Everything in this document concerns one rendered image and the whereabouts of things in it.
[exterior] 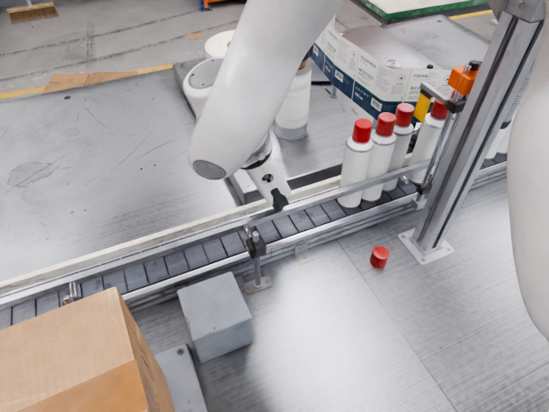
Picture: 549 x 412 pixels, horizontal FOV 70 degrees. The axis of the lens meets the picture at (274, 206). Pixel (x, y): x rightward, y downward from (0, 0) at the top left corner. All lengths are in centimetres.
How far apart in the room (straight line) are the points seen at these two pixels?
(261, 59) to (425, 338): 56
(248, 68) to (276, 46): 4
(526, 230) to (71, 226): 89
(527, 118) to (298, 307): 58
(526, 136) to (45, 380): 44
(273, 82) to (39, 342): 37
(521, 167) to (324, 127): 85
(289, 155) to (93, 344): 67
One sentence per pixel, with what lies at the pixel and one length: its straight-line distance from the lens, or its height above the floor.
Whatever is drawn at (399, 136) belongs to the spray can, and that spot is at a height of 103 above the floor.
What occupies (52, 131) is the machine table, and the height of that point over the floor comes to 83.
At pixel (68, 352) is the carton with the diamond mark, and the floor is 112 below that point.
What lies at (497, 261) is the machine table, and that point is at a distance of 95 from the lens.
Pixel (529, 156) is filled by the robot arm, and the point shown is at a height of 136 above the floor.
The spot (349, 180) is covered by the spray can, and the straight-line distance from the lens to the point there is 81.
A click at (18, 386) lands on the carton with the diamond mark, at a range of 47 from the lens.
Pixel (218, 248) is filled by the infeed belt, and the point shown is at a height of 88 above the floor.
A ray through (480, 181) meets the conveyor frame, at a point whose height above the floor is 85.
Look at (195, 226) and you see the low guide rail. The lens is 80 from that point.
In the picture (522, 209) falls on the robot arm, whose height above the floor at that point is 133.
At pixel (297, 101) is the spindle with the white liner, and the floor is 99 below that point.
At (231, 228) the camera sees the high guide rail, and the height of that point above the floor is 96.
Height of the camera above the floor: 151
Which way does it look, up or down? 47 degrees down
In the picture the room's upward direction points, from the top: straight up
